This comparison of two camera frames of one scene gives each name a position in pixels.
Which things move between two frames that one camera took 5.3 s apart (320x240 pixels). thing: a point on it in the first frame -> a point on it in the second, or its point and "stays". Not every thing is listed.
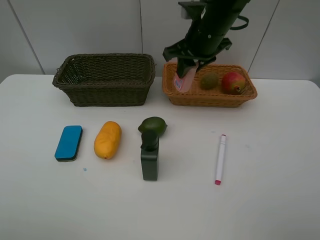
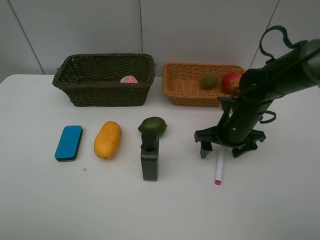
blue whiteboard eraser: x=67 y=148 stays
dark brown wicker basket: x=106 y=79 stays
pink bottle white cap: x=184 y=83 -> x=129 y=79
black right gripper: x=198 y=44 -> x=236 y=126
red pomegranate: x=233 y=83 stays
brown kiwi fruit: x=209 y=81 stays
